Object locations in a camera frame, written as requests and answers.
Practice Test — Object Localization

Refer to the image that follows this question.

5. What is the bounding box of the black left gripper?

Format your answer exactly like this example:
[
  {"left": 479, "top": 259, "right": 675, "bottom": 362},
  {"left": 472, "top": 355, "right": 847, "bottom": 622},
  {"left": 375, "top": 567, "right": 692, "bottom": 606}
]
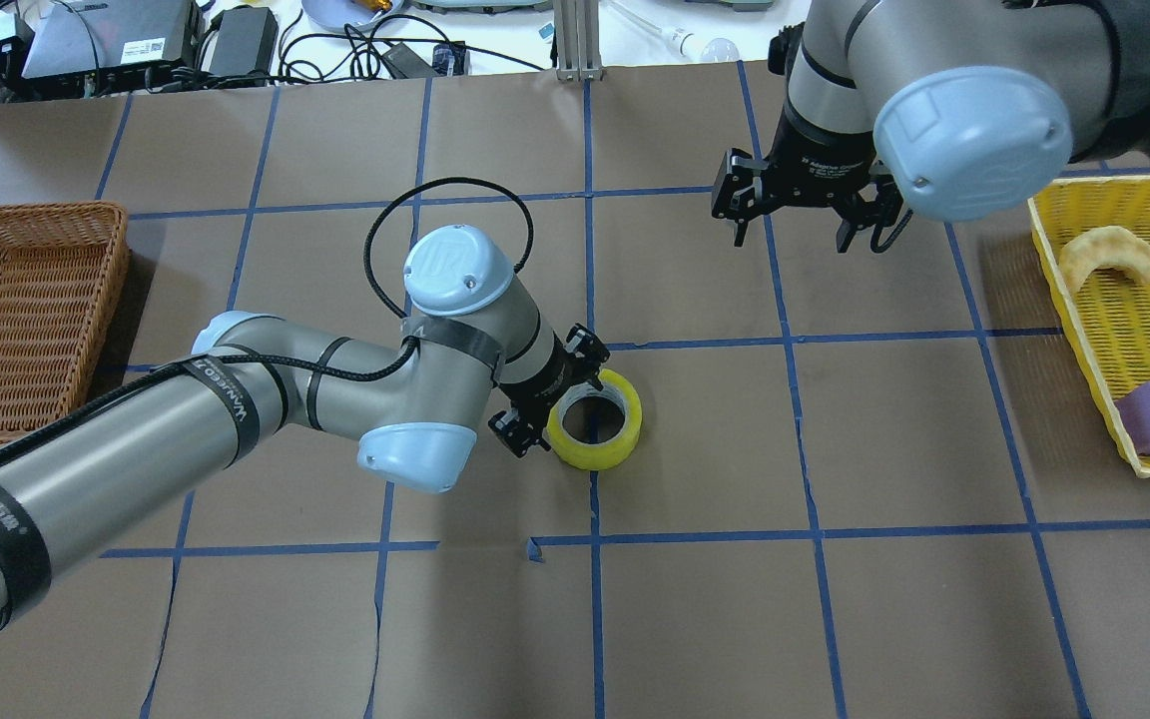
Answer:
[{"left": 491, "top": 326, "right": 610, "bottom": 458}]

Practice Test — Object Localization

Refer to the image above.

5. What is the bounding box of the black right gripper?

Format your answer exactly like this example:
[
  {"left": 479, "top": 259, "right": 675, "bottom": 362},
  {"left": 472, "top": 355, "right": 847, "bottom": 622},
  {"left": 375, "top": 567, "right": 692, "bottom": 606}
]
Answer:
[{"left": 711, "top": 105, "right": 913, "bottom": 254}]

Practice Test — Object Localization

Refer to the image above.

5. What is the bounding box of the yellow tape roll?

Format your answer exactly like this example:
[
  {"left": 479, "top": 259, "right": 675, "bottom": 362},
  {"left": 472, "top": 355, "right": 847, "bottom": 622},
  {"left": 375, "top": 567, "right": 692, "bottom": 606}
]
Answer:
[{"left": 546, "top": 368, "right": 645, "bottom": 472}]

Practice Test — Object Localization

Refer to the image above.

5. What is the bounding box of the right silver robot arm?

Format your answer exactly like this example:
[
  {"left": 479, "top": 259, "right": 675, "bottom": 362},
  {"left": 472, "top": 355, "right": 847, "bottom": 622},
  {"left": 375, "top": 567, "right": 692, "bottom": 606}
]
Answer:
[{"left": 711, "top": 1, "right": 1150, "bottom": 250}]

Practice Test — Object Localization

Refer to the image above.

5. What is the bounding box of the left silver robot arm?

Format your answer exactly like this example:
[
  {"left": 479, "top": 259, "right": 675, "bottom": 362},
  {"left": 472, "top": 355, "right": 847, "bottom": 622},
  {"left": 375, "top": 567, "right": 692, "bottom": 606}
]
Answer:
[{"left": 0, "top": 225, "right": 610, "bottom": 632}]

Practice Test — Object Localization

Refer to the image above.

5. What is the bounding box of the white light bulb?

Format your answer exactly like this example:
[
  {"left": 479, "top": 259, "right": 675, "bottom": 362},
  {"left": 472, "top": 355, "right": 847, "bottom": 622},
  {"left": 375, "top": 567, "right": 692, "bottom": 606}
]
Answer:
[{"left": 659, "top": 26, "right": 741, "bottom": 63}]

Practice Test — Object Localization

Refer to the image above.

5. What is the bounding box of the croissant bread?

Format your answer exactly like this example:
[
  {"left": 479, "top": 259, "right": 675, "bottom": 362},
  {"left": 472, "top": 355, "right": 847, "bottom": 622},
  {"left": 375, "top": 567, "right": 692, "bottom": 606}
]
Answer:
[{"left": 1058, "top": 225, "right": 1150, "bottom": 295}]

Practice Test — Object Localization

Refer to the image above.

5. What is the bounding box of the yellow plastic basket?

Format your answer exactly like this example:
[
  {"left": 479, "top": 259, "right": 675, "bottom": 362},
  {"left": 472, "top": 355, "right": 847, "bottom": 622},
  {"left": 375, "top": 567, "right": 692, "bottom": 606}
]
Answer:
[{"left": 1028, "top": 176, "right": 1150, "bottom": 479}]

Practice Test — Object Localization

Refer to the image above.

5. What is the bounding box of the black power adapter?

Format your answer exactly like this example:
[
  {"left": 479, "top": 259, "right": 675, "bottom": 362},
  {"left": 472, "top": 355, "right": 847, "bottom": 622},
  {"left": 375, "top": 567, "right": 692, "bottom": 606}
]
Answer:
[{"left": 380, "top": 44, "right": 437, "bottom": 79}]

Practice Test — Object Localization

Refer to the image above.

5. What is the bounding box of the blue plate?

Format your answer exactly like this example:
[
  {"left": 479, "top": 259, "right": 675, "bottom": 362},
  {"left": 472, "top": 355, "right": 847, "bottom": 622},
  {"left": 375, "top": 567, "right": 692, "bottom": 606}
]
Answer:
[{"left": 300, "top": 0, "right": 407, "bottom": 33}]

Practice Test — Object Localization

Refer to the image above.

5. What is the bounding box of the black flat power brick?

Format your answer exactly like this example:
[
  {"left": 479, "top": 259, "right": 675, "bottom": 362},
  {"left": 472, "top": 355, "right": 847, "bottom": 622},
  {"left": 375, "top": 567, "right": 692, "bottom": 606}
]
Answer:
[{"left": 206, "top": 5, "right": 279, "bottom": 78}]

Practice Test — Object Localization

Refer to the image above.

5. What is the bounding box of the brown wicker basket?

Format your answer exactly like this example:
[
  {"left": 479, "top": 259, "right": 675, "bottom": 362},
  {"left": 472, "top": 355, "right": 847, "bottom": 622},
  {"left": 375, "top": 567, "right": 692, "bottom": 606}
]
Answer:
[{"left": 0, "top": 201, "right": 131, "bottom": 446}]

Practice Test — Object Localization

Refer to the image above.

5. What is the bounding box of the black computer box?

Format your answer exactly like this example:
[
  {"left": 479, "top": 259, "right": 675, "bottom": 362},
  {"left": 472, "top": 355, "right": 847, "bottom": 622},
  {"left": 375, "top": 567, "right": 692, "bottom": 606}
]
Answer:
[{"left": 20, "top": 1, "right": 204, "bottom": 94}]

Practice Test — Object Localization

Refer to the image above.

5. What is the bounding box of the aluminium frame post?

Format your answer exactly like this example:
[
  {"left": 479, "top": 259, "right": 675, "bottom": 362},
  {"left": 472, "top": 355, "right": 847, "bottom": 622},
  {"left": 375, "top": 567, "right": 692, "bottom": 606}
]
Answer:
[{"left": 552, "top": 0, "right": 604, "bottom": 82}]

